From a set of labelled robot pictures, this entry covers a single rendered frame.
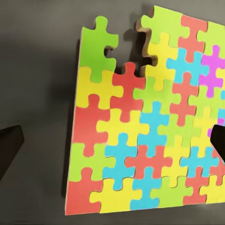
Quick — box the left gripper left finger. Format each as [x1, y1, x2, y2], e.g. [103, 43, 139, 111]
[0, 125, 24, 181]

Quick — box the jigsaw puzzle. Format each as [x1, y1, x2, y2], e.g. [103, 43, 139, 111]
[65, 6, 225, 215]

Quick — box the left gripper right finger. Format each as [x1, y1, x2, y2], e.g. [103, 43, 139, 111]
[210, 124, 225, 162]

